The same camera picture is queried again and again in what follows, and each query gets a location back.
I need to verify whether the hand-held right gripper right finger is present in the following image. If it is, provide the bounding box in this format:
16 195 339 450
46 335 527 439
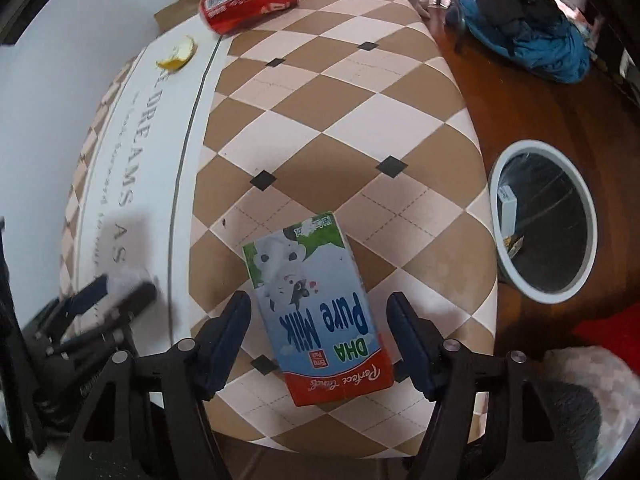
387 291 568 480

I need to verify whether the yellow fruit peel piece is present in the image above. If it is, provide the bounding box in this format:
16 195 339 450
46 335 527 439
156 36 198 73

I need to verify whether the red cloth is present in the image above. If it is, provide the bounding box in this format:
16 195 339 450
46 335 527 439
570 304 640 357

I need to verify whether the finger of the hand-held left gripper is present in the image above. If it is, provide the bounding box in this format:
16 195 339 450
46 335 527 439
60 282 158 356
47 275 113 323

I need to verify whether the red drink can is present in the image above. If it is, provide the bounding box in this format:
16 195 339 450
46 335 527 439
199 0 300 36

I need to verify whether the pale fluffy cloth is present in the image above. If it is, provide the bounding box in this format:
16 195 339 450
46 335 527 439
542 345 640 480

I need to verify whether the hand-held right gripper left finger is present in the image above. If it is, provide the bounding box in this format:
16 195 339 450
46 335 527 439
56 291 252 480

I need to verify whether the checkered brown tablecloth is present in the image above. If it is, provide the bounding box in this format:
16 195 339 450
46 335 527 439
60 0 501 461

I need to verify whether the blue garment pile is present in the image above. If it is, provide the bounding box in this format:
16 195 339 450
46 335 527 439
445 0 593 85

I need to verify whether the white round trash bin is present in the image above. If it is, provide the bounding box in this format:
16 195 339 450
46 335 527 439
487 140 599 306

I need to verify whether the blue and red milk carton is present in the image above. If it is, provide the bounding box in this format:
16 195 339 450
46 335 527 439
242 211 396 407

